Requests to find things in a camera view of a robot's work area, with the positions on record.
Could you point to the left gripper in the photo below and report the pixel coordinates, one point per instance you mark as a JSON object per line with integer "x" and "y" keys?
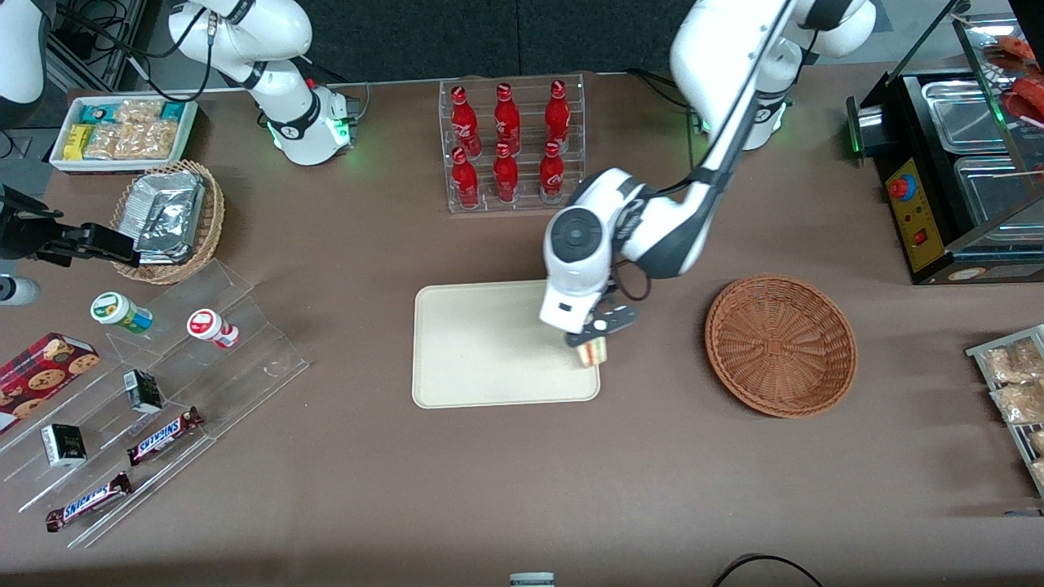
{"x": 604, "y": 302}

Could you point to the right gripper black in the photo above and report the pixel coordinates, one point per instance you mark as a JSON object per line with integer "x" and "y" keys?
{"x": 24, "y": 237}

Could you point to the sandwich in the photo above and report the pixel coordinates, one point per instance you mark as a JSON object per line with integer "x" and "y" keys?
{"x": 593, "y": 353}

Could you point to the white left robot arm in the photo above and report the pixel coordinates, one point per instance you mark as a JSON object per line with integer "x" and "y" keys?
{"x": 718, "y": 49}

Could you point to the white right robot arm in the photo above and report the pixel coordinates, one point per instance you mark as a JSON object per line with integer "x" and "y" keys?
{"x": 277, "y": 33}

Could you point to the small wicker basket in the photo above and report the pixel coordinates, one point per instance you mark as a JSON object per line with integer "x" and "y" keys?
{"x": 208, "y": 228}

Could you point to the beige plastic tray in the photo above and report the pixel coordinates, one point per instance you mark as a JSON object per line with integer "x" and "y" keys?
{"x": 489, "y": 350}

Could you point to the brown wicker basket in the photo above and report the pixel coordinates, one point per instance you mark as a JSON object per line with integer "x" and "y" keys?
{"x": 779, "y": 346}

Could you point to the silver foil pack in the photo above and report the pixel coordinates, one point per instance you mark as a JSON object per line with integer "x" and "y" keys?
{"x": 167, "y": 187}
{"x": 167, "y": 232}

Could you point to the green lid cup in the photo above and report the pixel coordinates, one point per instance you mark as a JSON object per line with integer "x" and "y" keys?
{"x": 118, "y": 312}

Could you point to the white snack bin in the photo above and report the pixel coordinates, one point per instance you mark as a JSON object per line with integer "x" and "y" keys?
{"x": 59, "y": 163}

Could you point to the clear bagged puffed snack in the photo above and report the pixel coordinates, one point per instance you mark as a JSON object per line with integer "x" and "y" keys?
{"x": 110, "y": 141}
{"x": 155, "y": 139}
{"x": 139, "y": 110}

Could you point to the yellow snack pack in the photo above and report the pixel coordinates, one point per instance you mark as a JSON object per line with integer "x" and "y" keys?
{"x": 78, "y": 141}

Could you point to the red lid cup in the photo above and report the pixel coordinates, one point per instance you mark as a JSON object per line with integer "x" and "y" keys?
{"x": 210, "y": 327}

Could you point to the teal snack pack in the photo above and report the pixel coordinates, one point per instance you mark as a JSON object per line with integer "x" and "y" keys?
{"x": 172, "y": 111}
{"x": 96, "y": 113}

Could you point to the clear acrylic bottle rack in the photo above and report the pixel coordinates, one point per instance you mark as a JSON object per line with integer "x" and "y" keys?
{"x": 526, "y": 208}

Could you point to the small black carton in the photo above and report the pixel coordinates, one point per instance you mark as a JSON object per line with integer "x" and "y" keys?
{"x": 64, "y": 445}
{"x": 143, "y": 391}

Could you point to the red cookie box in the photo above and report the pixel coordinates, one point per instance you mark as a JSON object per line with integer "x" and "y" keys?
{"x": 41, "y": 375}

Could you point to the red cola bottle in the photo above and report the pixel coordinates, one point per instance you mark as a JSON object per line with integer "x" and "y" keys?
{"x": 464, "y": 118}
{"x": 558, "y": 110}
{"x": 552, "y": 175}
{"x": 507, "y": 114}
{"x": 506, "y": 179}
{"x": 466, "y": 183}

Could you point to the clear acrylic stepped display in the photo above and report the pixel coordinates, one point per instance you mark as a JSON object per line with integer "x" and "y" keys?
{"x": 245, "y": 359}

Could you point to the Snickers bar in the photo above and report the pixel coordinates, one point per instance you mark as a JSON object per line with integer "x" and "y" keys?
{"x": 163, "y": 436}
{"x": 88, "y": 502}

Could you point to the grey white device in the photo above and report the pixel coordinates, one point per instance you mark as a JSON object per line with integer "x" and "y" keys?
{"x": 532, "y": 580}

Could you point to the black food warmer display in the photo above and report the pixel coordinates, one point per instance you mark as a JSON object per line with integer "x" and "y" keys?
{"x": 917, "y": 220}

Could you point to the grey cookie rack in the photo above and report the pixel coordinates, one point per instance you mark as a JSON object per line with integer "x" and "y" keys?
{"x": 979, "y": 352}

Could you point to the steel warmer pan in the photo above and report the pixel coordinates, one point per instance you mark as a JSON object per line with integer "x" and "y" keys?
{"x": 962, "y": 114}
{"x": 991, "y": 200}

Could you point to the clear bagged cookies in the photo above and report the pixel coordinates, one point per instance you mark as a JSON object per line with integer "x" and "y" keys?
{"x": 1011, "y": 363}
{"x": 1019, "y": 403}
{"x": 1037, "y": 441}

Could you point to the wooden skewer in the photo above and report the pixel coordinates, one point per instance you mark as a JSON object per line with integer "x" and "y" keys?
{"x": 1019, "y": 173}

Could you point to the red food in warmer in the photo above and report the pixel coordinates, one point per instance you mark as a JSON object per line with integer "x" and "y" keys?
{"x": 1024, "y": 102}

